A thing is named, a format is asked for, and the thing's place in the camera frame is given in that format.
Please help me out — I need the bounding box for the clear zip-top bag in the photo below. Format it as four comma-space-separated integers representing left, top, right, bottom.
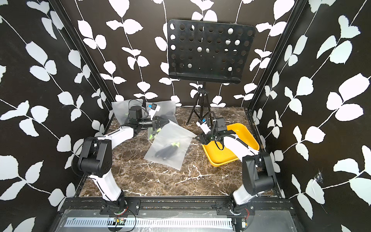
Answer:
112, 99, 143, 125
146, 101, 178, 140

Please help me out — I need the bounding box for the stack of clear zip-top bags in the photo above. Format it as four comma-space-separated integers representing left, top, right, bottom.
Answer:
144, 121, 196, 171

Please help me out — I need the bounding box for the clear zip-top bag top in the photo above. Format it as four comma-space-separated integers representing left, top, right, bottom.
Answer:
112, 99, 143, 125

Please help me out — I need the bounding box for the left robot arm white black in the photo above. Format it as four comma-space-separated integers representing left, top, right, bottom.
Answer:
77, 116, 170, 208

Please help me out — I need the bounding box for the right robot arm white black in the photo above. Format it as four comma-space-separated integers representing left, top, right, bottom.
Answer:
197, 129, 277, 205

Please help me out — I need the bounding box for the yellow plastic tray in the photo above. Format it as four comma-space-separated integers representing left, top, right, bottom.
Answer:
203, 123, 260, 167

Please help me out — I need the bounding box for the black perforated music stand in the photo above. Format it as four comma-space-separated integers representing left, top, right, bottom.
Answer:
168, 19, 256, 120

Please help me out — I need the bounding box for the white perforated strip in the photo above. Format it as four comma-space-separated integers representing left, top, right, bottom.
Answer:
62, 217, 233, 229

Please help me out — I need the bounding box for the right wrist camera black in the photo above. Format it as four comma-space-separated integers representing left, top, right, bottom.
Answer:
196, 116, 227, 132

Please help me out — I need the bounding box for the black front mounting rail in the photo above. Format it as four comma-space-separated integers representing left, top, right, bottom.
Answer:
61, 196, 295, 217

